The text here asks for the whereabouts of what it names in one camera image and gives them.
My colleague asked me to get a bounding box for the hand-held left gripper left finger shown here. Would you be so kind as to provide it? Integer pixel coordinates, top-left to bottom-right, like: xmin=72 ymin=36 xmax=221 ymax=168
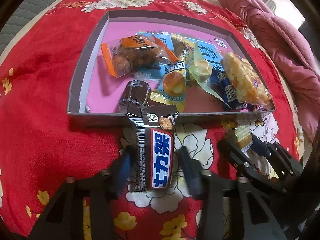
xmin=27 ymin=146 xmax=134 ymax=240

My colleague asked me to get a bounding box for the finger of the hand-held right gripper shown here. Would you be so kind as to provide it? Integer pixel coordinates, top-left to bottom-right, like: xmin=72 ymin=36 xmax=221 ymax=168
xmin=217 ymin=137 xmax=287 ymax=194
xmin=250 ymin=132 xmax=304 ymax=178

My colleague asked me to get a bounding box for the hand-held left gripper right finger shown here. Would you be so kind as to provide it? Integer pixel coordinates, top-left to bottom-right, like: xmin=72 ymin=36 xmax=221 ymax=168
xmin=178 ymin=146 xmax=288 ymax=240

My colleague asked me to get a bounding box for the small yellow-green candy packet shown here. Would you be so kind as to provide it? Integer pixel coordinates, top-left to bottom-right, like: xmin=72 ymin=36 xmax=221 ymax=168
xmin=234 ymin=125 xmax=253 ymax=153

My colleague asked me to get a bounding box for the brown chocolate bar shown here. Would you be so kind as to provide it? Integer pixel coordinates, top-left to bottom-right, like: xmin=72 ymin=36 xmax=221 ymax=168
xmin=126 ymin=105 xmax=179 ymax=193

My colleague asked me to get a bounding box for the shallow cardboard box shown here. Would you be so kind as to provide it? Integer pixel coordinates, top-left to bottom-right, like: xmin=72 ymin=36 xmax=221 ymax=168
xmin=67 ymin=10 xmax=277 ymax=124

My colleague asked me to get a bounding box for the blue cookie packet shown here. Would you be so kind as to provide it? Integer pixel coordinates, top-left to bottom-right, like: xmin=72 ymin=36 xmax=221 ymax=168
xmin=210 ymin=69 xmax=250 ymax=112

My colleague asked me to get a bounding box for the yellow rice cracker packet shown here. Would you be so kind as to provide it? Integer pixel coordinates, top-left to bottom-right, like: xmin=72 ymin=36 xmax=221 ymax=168
xmin=221 ymin=52 xmax=273 ymax=107

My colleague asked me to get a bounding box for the small brown cake packet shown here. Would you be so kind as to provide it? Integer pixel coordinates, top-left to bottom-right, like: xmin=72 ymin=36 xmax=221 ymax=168
xmin=117 ymin=79 xmax=152 ymax=110

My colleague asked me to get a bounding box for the yellow egg roll packet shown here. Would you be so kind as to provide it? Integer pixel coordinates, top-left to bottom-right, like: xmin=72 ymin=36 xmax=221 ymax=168
xmin=157 ymin=34 xmax=197 ymax=107

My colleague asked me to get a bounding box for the clear green chip packet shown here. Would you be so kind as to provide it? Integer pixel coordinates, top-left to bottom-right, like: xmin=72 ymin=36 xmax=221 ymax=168
xmin=187 ymin=57 xmax=222 ymax=98

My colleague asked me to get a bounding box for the orange nut packet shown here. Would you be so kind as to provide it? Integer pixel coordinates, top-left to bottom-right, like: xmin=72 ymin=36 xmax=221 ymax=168
xmin=101 ymin=35 xmax=177 ymax=78

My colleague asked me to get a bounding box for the small yellow snack packet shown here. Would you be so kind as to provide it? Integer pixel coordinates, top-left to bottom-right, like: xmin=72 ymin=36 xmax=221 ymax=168
xmin=296 ymin=127 xmax=304 ymax=147

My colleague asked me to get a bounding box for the red floral blanket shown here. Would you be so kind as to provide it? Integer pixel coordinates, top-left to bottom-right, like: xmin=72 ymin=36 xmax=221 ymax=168
xmin=0 ymin=0 xmax=300 ymax=238

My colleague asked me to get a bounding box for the pink quilt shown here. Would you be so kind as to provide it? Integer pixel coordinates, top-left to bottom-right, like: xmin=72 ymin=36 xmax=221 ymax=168
xmin=216 ymin=0 xmax=320 ymax=140

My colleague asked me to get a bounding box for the black television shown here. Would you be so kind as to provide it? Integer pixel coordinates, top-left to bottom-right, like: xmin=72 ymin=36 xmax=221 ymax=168
xmin=297 ymin=20 xmax=313 ymax=40

